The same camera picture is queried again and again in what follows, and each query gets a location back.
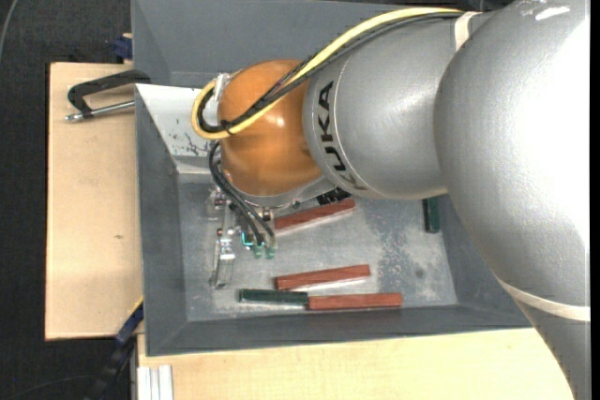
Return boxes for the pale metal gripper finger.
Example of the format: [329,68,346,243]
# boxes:
[207,239,223,290]
[217,242,236,288]

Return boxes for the pale wood flat board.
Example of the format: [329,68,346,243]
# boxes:
[43,61,145,341]

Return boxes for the grey metal bin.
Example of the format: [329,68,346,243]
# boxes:
[129,0,536,357]

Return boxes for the red-brown flat block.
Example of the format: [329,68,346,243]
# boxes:
[273,263,372,292]
[306,291,405,312]
[272,197,357,232]

